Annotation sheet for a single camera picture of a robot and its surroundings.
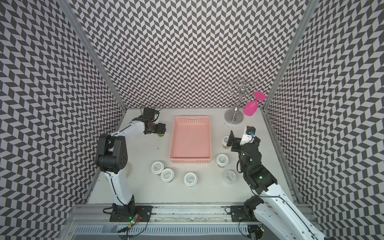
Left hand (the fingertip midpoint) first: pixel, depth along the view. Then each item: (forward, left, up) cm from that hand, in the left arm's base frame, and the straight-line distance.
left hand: (159, 129), depth 100 cm
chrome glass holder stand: (+14, -53, -3) cm, 55 cm away
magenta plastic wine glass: (+7, -59, +14) cm, 62 cm away
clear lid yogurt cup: (-32, -44, -1) cm, 54 cm away
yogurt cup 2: (-33, -22, 0) cm, 40 cm away
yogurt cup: (-27, -3, +1) cm, 27 cm away
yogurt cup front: (-31, -10, +1) cm, 33 cm away
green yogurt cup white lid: (-2, -1, -3) cm, 4 cm away
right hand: (-19, -47, +20) cm, 55 cm away
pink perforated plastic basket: (-6, -21, -5) cm, 23 cm away
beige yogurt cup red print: (-10, -42, +2) cm, 44 cm away
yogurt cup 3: (-23, -40, +1) cm, 46 cm away
